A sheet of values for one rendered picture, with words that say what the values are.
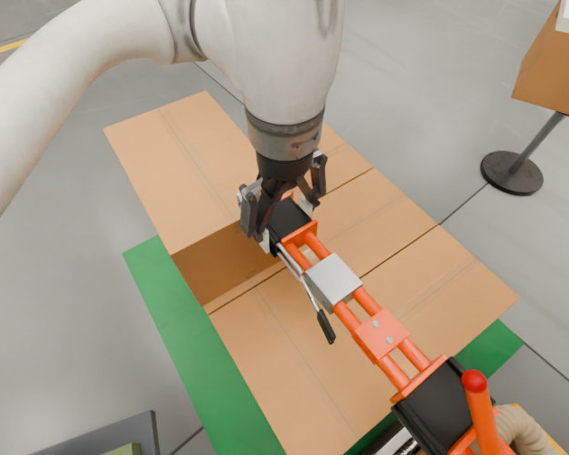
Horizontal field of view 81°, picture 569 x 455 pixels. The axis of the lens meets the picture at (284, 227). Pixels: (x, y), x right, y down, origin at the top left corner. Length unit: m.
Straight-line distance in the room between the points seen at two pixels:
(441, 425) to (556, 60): 1.88
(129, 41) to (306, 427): 1.07
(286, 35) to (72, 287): 2.03
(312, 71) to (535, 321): 2.04
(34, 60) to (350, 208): 1.30
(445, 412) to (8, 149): 0.51
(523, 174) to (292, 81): 2.55
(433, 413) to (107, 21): 0.55
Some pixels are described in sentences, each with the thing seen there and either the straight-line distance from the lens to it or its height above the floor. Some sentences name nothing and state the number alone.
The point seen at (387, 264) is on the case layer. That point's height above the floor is 0.54.
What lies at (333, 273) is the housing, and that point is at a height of 1.25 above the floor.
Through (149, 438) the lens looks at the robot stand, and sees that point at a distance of 1.03.
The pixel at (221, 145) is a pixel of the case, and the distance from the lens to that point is 1.17.
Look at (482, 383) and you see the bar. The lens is 0.41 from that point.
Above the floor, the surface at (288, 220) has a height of 1.26.
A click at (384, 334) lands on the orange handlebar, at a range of 0.51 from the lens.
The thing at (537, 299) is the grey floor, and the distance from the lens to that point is 2.30.
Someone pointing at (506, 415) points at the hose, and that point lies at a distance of 0.61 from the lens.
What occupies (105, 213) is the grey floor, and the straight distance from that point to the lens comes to 2.41.
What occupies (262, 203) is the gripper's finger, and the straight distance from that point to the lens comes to 0.50.
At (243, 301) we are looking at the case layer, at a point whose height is 0.54.
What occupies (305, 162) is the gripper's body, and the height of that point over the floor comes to 1.43.
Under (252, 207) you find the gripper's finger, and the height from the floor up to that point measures 1.36.
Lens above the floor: 1.73
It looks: 57 degrees down
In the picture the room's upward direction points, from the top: straight up
